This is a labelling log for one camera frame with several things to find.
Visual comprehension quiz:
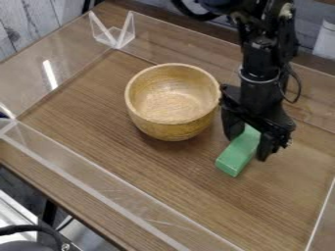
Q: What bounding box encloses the black cable loop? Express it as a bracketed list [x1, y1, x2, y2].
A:
[0, 225, 65, 251]

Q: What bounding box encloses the clear acrylic tray wall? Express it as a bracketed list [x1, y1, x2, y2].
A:
[0, 5, 335, 251]

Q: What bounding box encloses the brown wooden bowl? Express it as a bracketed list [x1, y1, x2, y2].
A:
[125, 63, 221, 141]

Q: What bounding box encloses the clear acrylic corner bracket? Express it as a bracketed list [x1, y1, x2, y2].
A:
[89, 11, 137, 50]

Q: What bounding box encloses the black table leg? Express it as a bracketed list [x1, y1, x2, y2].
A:
[42, 200, 58, 226]

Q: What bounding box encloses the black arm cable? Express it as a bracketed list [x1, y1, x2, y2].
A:
[279, 63, 303, 105]

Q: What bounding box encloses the white cylindrical container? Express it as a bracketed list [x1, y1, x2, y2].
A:
[313, 20, 335, 60]

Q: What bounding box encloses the green rectangular block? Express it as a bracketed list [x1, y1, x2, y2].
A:
[215, 125, 261, 177]

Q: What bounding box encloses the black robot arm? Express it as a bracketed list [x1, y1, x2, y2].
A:
[199, 0, 301, 161]

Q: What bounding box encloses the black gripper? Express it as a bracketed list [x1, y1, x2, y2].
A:
[221, 69, 297, 162]

